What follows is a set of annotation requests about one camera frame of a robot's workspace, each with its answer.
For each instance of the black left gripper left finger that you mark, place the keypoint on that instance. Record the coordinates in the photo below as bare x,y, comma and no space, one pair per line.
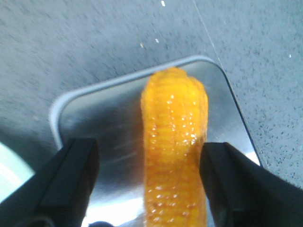
58,194

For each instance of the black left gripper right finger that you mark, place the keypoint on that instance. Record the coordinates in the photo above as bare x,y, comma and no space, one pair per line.
243,194

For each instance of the yellow corn cob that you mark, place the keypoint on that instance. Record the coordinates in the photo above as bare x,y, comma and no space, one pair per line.
174,109

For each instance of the pale green plate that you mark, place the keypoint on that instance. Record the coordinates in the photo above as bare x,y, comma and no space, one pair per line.
14,171

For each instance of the silver digital kitchen scale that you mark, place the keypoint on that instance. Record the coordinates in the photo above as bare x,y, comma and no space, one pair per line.
110,112

